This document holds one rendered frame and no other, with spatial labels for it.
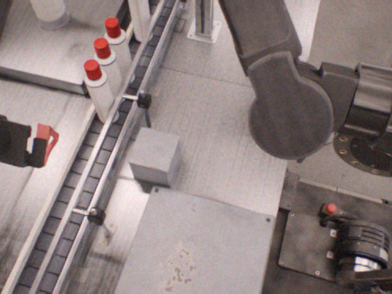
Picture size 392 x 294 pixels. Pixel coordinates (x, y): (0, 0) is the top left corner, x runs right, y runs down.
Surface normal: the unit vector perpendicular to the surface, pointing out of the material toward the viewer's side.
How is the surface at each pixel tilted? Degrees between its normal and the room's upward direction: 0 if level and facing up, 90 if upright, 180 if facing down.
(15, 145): 39
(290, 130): 51
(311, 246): 0
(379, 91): 19
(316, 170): 0
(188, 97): 0
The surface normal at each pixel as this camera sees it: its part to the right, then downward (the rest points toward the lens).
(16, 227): -0.01, -0.47
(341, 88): -0.24, 0.35
